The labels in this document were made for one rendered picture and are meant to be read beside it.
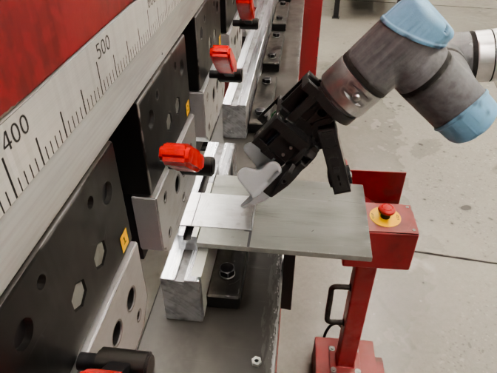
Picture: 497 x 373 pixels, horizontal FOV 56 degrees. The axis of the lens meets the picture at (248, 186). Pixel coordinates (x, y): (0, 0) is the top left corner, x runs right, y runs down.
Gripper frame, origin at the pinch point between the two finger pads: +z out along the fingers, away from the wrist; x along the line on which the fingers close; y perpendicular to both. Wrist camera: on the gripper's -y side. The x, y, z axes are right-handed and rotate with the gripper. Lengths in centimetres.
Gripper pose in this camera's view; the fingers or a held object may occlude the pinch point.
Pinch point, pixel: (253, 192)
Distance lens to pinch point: 73.2
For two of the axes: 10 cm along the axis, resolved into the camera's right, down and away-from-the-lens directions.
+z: -6.4, 5.7, 5.2
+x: -1.2, 6.0, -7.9
